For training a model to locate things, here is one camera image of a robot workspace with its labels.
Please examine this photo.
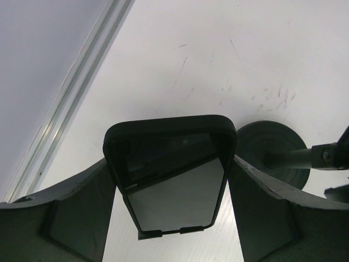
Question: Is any black round-base phone stand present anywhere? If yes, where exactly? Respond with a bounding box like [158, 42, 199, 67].
[236, 121, 348, 189]

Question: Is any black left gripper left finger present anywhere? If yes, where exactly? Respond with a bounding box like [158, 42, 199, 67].
[1, 159, 116, 261]

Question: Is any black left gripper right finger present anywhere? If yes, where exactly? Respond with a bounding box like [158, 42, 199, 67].
[228, 156, 348, 261]

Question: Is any aluminium frame rail left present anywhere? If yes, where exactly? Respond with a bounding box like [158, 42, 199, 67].
[1, 1, 134, 203]

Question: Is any small metal folding phone stand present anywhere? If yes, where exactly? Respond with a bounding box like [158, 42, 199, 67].
[138, 226, 207, 240]

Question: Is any black phone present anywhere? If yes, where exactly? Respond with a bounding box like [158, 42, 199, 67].
[103, 115, 237, 240]

